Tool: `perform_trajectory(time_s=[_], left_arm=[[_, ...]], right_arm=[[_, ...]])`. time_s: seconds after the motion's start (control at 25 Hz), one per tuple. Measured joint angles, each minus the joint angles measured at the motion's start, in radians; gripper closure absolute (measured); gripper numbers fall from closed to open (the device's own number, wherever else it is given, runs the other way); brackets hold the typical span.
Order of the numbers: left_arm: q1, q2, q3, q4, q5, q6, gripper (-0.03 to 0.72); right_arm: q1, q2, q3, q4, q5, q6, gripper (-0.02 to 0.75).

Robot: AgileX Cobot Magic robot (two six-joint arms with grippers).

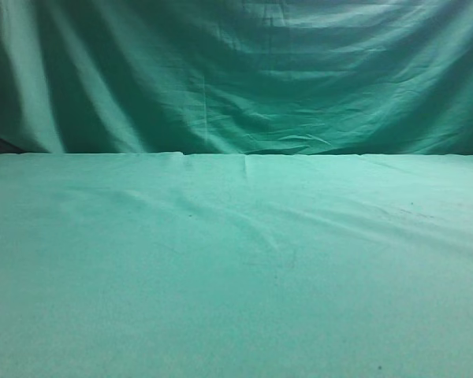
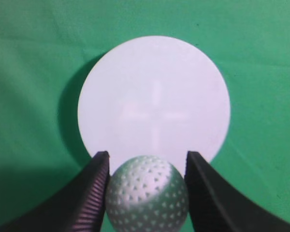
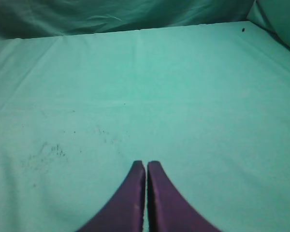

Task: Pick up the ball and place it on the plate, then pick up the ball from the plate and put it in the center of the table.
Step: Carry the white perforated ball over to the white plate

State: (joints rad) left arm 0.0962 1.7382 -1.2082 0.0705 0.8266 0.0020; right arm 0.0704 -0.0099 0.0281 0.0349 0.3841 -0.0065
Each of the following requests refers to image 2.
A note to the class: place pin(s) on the white dimpled golf ball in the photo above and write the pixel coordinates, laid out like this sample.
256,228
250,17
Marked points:
147,194

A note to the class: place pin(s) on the white round plate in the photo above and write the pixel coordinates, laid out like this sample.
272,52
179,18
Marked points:
154,95

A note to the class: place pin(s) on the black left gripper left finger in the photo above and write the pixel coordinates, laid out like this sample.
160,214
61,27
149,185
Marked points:
77,207

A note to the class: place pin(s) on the green table cloth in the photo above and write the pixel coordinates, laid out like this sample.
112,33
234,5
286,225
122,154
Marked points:
47,48

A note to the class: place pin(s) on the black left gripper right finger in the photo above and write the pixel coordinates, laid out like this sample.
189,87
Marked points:
216,206

